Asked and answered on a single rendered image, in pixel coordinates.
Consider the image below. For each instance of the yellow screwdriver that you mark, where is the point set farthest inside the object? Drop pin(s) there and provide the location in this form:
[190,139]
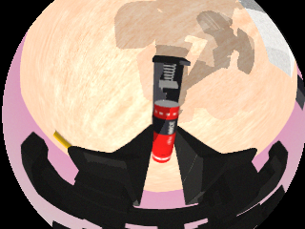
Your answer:
[62,140]

